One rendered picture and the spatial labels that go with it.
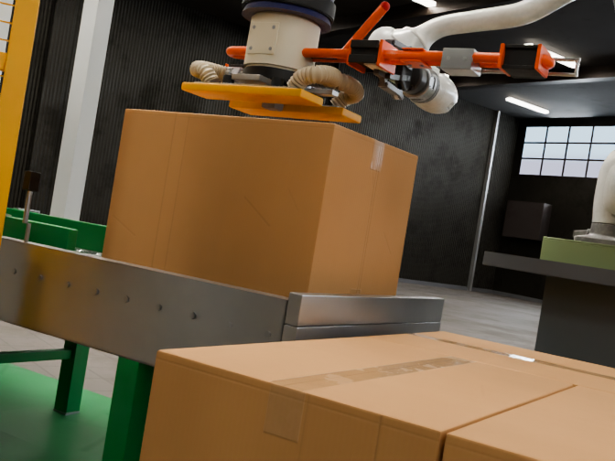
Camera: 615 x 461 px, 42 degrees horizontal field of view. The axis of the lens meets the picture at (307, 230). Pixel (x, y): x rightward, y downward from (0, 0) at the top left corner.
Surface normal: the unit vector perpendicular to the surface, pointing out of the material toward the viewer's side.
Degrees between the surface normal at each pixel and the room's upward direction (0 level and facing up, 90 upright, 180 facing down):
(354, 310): 90
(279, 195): 90
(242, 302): 90
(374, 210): 90
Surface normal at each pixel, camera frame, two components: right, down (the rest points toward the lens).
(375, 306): 0.84, 0.14
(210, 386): -0.52, -0.08
